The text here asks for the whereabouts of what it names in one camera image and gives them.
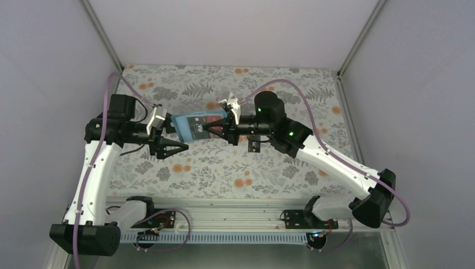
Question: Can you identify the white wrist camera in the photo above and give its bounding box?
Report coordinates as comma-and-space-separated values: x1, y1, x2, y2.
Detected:
218, 92, 241, 125
146, 105, 167, 136

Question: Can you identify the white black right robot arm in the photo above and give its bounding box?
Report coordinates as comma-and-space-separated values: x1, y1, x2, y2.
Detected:
203, 91, 395, 228

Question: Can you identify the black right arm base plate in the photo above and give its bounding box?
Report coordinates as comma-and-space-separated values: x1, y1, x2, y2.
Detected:
279, 210, 339, 230

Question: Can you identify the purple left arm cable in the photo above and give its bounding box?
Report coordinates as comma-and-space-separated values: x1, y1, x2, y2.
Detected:
72, 72, 157, 269

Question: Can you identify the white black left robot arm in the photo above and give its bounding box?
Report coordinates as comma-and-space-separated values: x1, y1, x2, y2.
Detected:
49, 94, 189, 256

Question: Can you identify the blue card holder wallet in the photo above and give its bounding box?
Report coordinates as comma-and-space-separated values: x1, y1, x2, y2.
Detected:
171, 110, 227, 143

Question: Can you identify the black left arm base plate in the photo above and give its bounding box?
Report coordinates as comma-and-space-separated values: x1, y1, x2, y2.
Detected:
132, 208, 176, 229

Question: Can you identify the red credit card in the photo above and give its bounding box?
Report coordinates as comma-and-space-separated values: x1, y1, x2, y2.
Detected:
203, 116, 224, 138

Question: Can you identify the black credit card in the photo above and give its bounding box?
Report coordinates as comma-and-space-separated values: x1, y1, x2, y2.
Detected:
248, 141, 261, 153

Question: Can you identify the aluminium rail base frame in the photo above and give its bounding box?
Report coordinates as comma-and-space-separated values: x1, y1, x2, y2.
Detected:
104, 197, 395, 233

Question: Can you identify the white slotted cable duct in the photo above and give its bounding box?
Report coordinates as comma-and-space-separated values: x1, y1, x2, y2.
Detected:
139, 231, 308, 245

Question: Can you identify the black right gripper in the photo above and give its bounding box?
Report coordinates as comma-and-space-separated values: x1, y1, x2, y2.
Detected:
203, 111, 273, 145

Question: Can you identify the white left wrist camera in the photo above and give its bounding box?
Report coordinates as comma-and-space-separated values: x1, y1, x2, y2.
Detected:
146, 105, 167, 136

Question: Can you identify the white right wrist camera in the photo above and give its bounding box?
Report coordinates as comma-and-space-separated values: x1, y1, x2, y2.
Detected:
218, 92, 241, 125

